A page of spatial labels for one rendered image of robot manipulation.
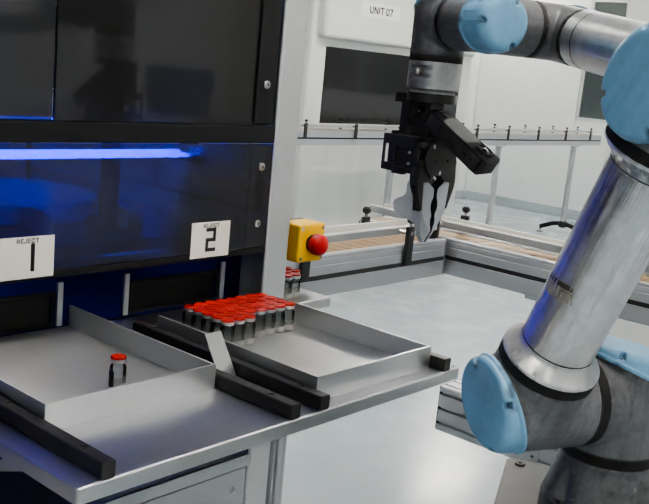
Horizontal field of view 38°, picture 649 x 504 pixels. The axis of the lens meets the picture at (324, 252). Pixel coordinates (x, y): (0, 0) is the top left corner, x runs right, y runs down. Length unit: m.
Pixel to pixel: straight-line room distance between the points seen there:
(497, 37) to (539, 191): 9.12
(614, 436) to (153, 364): 0.63
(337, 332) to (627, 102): 0.79
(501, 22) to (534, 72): 9.17
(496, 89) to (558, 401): 9.59
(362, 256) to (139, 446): 1.06
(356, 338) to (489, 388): 0.49
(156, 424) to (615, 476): 0.56
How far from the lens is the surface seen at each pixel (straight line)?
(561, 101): 10.21
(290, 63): 1.65
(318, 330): 1.59
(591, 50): 1.22
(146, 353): 1.38
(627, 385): 1.17
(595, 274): 1.00
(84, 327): 1.50
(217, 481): 1.75
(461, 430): 2.44
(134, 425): 1.16
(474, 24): 1.21
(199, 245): 1.55
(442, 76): 1.31
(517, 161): 10.44
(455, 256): 2.33
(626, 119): 0.92
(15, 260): 1.36
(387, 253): 2.13
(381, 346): 1.51
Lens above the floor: 1.32
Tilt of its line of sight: 11 degrees down
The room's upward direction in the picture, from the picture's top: 5 degrees clockwise
